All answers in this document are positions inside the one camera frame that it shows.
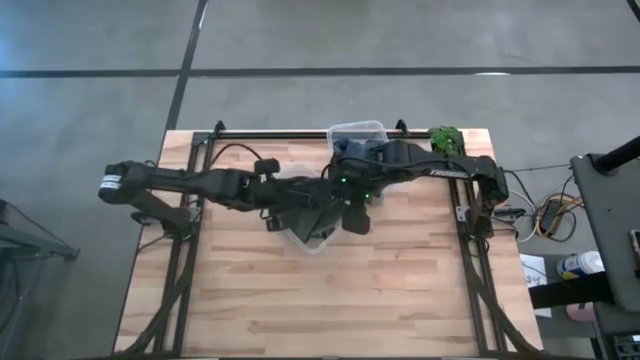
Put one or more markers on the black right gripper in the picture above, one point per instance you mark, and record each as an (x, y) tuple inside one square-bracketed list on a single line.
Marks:
[(357, 172)]

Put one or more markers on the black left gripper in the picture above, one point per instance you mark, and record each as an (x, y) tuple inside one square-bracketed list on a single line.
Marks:
[(290, 195)]

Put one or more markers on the clear plastic bin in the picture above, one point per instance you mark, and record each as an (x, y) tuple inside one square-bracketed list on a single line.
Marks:
[(312, 248), (350, 127)]

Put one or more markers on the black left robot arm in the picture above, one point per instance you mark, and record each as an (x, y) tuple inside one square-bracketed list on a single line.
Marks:
[(190, 182)]

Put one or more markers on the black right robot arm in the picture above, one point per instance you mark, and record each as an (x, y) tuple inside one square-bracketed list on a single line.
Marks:
[(440, 167)]

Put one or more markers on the green artificial plant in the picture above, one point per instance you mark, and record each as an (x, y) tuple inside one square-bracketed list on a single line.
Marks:
[(446, 140)]

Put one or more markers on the white paper sheet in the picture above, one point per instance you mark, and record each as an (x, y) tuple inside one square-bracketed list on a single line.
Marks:
[(535, 280)]

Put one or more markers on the black power adapter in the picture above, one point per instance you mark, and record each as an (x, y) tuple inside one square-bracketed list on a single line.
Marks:
[(552, 216)]

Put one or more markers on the white spray can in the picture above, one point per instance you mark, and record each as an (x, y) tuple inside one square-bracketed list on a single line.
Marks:
[(580, 265)]

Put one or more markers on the pink object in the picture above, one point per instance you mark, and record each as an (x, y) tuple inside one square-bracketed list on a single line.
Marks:
[(580, 312)]

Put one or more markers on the grey desk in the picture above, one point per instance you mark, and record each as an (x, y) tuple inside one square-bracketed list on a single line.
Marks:
[(610, 225)]

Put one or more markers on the black pole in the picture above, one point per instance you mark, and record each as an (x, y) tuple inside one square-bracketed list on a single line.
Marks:
[(617, 156)]

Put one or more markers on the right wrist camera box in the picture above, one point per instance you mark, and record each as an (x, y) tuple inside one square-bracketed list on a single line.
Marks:
[(367, 194)]

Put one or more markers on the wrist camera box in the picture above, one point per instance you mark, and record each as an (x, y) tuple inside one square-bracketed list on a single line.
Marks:
[(267, 166), (367, 194)]

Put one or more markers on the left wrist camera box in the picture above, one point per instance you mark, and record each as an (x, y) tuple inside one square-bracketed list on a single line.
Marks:
[(267, 166)]

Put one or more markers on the black frame clamp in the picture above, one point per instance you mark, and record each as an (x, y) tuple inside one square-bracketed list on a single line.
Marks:
[(401, 127), (219, 126)]

